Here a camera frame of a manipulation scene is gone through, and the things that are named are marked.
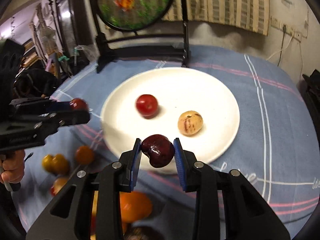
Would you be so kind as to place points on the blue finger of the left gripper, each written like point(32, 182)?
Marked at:
point(49, 123)
point(38, 105)

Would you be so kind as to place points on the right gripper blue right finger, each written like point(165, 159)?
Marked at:
point(181, 164)

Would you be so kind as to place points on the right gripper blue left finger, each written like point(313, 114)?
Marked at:
point(134, 164)

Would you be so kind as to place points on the dark red cherry fruit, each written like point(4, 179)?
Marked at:
point(159, 150)

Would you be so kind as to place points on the striped beige melon fruit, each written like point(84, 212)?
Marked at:
point(190, 123)

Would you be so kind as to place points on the small dark red plum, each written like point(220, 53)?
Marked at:
point(78, 104)

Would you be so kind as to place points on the large red plum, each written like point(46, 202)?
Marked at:
point(147, 105)

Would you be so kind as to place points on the orange kumquat back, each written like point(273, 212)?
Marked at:
point(84, 155)

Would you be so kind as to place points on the large orange mandarin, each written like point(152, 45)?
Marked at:
point(134, 206)

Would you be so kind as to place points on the small red cherry tomato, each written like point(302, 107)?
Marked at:
point(58, 184)

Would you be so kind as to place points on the pale cream round fruit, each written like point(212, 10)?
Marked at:
point(95, 203)

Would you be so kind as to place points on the yellow green tomato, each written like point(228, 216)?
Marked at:
point(47, 163)

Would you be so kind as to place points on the dark brown mangosteen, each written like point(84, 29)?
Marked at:
point(136, 233)

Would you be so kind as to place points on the operator left hand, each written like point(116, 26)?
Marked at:
point(13, 168)

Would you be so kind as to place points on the orange persimmon fruit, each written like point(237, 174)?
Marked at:
point(60, 165)

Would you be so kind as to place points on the white oval plate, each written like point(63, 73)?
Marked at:
point(177, 90)

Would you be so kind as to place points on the standing electric fan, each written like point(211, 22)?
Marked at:
point(47, 37)

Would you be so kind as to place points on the clear plastic bag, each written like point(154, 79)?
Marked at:
point(90, 51)

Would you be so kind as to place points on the dark wooden framed painting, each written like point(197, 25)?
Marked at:
point(73, 24)

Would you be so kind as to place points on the blue striped tablecloth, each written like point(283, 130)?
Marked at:
point(276, 147)

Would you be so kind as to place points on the goldfish round screen ornament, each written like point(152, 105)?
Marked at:
point(122, 20)

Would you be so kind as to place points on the black hat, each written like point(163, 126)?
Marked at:
point(312, 91)

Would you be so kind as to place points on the beige checkered curtain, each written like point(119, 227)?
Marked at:
point(251, 15)

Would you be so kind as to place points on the wall power strip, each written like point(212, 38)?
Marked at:
point(287, 29)

